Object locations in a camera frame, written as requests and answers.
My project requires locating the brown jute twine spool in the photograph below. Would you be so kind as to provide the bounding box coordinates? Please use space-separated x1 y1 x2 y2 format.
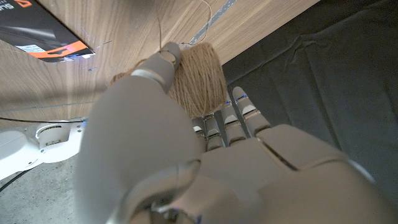
110 0 228 119

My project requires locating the black backdrop curtain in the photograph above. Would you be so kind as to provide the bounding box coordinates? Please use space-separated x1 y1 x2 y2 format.
222 0 398 200

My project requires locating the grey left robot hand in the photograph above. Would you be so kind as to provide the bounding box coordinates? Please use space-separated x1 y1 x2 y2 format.
74 42 398 224

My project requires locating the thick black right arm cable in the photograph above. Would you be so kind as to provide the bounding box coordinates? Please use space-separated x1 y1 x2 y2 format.
0 169 32 193

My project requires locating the orange and black package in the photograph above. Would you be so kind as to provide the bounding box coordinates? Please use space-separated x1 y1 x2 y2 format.
0 0 96 63

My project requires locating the long grey tape strip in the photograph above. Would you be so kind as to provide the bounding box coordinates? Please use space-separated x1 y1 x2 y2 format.
188 0 238 46

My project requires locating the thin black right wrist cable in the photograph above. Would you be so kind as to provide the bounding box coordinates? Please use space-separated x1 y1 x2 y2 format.
0 116 86 123

